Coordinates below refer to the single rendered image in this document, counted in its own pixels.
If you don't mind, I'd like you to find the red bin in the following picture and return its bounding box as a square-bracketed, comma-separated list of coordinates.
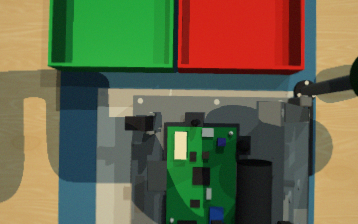
[178, 0, 305, 75]

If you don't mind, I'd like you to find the green bin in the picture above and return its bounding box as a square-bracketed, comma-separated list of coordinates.
[48, 0, 175, 73]

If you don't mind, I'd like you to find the green circuit board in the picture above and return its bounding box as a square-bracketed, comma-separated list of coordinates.
[166, 126, 236, 224]

